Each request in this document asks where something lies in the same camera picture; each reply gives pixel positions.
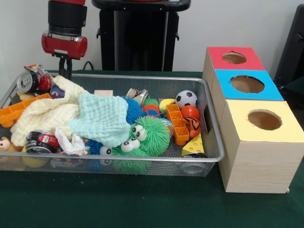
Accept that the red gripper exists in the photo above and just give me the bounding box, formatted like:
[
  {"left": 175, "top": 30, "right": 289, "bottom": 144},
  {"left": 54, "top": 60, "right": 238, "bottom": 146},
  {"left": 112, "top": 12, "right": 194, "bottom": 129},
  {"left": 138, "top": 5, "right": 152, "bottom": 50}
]
[{"left": 41, "top": 31, "right": 88, "bottom": 80}]

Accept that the cream muslin cloth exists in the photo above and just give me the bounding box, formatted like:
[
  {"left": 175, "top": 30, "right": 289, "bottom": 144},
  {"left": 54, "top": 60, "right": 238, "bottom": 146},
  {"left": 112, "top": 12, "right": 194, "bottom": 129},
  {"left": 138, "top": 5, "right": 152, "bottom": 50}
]
[{"left": 10, "top": 75, "right": 88, "bottom": 147}]

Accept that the mint green muslin cloth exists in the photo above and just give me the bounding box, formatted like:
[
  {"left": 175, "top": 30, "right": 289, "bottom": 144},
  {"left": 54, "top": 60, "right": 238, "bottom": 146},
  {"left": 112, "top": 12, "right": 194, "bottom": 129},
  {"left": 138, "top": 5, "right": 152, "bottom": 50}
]
[{"left": 66, "top": 91, "right": 131, "bottom": 148}]

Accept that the shallow clear mesh bin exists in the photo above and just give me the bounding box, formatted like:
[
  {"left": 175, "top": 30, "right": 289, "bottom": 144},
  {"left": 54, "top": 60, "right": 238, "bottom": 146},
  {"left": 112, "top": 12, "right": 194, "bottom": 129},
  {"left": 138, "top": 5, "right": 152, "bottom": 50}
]
[{"left": 0, "top": 72, "right": 225, "bottom": 177}]

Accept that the wooden box with three holes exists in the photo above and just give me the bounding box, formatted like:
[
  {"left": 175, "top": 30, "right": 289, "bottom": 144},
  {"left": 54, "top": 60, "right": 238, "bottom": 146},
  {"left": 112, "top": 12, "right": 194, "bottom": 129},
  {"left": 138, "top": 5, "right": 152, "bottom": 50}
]
[{"left": 203, "top": 46, "right": 304, "bottom": 194}]

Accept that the small wooden cube block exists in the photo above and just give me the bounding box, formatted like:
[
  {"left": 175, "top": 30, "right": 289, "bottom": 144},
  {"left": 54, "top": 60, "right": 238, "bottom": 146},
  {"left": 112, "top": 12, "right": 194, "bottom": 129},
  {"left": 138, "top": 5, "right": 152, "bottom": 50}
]
[{"left": 94, "top": 90, "right": 114, "bottom": 97}]

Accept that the orange plastic toy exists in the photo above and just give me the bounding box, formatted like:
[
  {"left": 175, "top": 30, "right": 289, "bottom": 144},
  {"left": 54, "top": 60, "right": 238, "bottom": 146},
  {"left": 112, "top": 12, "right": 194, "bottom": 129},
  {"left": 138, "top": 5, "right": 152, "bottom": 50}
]
[{"left": 0, "top": 93, "right": 52, "bottom": 128}]

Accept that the red and black soda can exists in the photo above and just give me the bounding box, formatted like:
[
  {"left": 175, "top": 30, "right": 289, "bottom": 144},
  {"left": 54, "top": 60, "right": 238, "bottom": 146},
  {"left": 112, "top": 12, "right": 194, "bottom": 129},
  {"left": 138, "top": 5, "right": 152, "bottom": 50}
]
[{"left": 25, "top": 130, "right": 60, "bottom": 154}]

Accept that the large green spiky ball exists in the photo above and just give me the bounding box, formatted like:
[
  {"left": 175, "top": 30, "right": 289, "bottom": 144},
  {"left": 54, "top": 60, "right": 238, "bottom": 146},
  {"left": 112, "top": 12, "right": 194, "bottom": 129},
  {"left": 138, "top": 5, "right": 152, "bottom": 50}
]
[{"left": 131, "top": 114, "right": 171, "bottom": 156}]

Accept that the small green spiky ball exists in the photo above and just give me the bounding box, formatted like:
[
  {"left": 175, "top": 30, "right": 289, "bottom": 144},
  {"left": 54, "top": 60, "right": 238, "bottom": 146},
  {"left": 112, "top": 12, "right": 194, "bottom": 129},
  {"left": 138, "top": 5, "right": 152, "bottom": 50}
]
[{"left": 111, "top": 139, "right": 148, "bottom": 174}]

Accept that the small soccer ball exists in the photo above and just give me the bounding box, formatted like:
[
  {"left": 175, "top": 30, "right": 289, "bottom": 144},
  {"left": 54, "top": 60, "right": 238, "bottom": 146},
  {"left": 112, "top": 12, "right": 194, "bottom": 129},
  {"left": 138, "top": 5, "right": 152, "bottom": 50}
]
[{"left": 176, "top": 90, "right": 198, "bottom": 110}]

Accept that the orange toy block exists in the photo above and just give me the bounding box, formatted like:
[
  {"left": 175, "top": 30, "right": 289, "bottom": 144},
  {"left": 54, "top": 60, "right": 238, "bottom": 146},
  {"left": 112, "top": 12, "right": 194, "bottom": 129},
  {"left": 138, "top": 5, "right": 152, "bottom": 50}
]
[{"left": 166, "top": 104, "right": 190, "bottom": 145}]

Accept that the small red ball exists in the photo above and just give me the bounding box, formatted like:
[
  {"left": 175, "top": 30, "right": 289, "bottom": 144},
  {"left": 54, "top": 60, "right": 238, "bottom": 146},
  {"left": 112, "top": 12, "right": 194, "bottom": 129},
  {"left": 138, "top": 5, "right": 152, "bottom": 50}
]
[{"left": 180, "top": 105, "right": 200, "bottom": 120}]

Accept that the yellow cheese wedge toy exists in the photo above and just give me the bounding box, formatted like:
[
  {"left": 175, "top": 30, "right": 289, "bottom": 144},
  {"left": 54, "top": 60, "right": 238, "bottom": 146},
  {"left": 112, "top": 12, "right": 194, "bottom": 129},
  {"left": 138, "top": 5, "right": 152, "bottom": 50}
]
[{"left": 181, "top": 133, "right": 205, "bottom": 157}]

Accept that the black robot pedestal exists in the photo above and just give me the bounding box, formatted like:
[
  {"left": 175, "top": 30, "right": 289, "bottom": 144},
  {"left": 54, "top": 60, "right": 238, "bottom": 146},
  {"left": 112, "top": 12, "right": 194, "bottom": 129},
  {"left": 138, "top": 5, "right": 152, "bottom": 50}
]
[{"left": 96, "top": 7, "right": 180, "bottom": 72}]

